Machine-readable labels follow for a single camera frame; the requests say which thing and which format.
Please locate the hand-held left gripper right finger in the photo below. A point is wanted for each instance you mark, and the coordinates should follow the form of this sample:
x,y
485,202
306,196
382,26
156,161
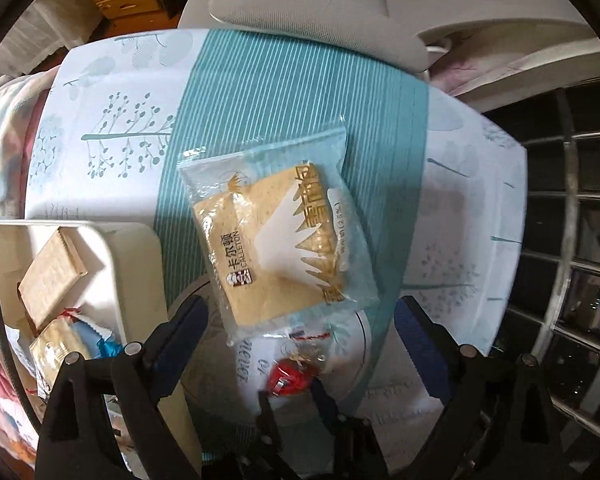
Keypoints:
x,y
420,347

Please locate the pastel floral fleece blanket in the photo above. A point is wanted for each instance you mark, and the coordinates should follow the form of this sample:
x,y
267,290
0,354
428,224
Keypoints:
x,y
0,130

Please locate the blue white printed tablecloth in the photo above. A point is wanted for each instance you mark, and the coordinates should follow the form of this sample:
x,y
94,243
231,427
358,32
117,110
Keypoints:
x,y
290,90

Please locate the white plastic storage bin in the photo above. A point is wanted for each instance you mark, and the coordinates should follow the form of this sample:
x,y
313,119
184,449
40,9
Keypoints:
x,y
130,270

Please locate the clear bluish bread packet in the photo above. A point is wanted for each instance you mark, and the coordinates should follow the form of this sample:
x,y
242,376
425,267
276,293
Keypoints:
x,y
275,230

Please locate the metal window grille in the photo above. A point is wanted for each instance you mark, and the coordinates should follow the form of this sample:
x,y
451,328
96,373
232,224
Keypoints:
x,y
570,260

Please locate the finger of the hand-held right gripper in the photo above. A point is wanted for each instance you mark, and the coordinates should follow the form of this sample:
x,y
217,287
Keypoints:
x,y
326,402
269,425

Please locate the beige wafer packet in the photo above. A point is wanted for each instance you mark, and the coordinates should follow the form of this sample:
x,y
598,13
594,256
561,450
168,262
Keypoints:
x,y
55,350

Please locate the blue foil wrapped candy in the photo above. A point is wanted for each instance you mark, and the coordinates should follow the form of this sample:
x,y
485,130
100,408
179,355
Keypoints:
x,y
102,345

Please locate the grey office chair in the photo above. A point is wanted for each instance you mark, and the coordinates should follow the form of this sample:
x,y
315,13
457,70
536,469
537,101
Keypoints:
x,y
300,5

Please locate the clear glass plate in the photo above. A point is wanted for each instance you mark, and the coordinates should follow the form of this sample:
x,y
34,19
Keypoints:
x,y
220,380

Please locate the light floral curtain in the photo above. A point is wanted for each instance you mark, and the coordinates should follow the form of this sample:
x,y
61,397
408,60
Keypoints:
x,y
530,70

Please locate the brown cake bar clear packet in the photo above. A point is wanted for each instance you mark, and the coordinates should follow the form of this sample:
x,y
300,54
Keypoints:
x,y
50,272

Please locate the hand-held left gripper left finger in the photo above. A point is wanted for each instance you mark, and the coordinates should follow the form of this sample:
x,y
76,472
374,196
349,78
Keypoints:
x,y
185,332

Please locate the red round candy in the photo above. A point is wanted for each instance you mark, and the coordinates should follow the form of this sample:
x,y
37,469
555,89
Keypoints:
x,y
290,379

